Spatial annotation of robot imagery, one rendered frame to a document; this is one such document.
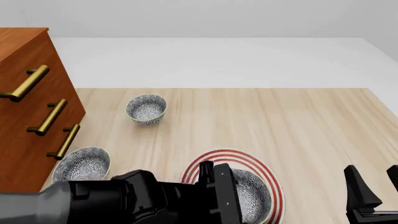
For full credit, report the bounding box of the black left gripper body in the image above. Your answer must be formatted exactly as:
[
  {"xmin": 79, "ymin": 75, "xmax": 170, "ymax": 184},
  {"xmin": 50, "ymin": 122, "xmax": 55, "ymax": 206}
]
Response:
[{"xmin": 213, "ymin": 162, "xmax": 244, "ymax": 224}]

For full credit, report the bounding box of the short brass drawer handle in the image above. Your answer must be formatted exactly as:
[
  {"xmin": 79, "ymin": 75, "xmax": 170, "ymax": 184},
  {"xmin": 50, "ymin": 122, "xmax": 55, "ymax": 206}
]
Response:
[{"xmin": 46, "ymin": 123, "xmax": 81, "ymax": 161}]

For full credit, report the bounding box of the white plate with red rings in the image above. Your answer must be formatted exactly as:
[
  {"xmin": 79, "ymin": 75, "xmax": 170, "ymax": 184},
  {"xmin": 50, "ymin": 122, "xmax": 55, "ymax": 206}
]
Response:
[{"xmin": 180, "ymin": 147, "xmax": 286, "ymax": 224}]

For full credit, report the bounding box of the small deep patterned bowl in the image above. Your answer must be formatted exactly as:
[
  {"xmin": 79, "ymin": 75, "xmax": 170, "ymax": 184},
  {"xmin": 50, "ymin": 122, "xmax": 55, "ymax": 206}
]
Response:
[{"xmin": 125, "ymin": 93, "xmax": 168, "ymax": 127}]

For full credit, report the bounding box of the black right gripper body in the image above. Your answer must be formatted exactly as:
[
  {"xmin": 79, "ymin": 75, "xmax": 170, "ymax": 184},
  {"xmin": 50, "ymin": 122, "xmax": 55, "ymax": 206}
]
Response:
[{"xmin": 345, "ymin": 206, "xmax": 398, "ymax": 224}]

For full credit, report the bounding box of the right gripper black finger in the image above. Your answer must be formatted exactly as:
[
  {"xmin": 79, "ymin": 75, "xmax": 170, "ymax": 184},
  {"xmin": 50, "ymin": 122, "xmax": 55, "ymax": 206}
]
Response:
[
  {"xmin": 343, "ymin": 164, "xmax": 384, "ymax": 212},
  {"xmin": 386, "ymin": 164, "xmax": 398, "ymax": 188}
]

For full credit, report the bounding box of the wooden cabinet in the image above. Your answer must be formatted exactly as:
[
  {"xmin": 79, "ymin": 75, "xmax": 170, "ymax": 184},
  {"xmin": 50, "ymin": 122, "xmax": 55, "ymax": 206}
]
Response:
[{"xmin": 0, "ymin": 27, "xmax": 86, "ymax": 194}]

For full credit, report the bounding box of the medium brass drawer handle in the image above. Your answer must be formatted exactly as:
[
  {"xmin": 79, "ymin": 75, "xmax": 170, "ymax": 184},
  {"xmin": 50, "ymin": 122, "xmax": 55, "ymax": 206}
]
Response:
[{"xmin": 26, "ymin": 98, "xmax": 68, "ymax": 137}]

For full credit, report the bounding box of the long brass drawer handle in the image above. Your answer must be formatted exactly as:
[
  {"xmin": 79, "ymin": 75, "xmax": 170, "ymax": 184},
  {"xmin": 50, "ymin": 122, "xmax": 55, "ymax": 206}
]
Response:
[{"xmin": 0, "ymin": 64, "xmax": 51, "ymax": 103}]

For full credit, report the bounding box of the wide patterned bowl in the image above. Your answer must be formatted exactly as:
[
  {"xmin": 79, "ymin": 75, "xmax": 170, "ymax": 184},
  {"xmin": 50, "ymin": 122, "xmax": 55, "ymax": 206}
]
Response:
[{"xmin": 52, "ymin": 146, "xmax": 112, "ymax": 183}]

